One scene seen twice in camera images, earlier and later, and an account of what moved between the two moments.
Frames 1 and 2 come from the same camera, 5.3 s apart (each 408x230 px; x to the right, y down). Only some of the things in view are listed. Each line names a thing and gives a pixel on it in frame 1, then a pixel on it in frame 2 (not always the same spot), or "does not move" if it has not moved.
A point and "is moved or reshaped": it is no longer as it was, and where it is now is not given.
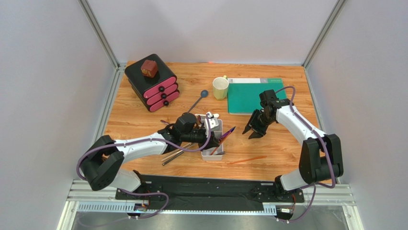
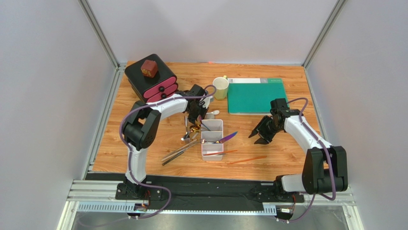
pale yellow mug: x=220 y=85 does not move
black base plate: x=208 y=193 does not move
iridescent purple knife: x=225 y=134 is moved or reshaped
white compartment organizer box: x=215 y=154 does not move
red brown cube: x=149 y=68 does not move
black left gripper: x=213 y=142 → x=204 y=110
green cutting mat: x=243 y=94 does not move
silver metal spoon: x=164 y=121 is moved or reshaped
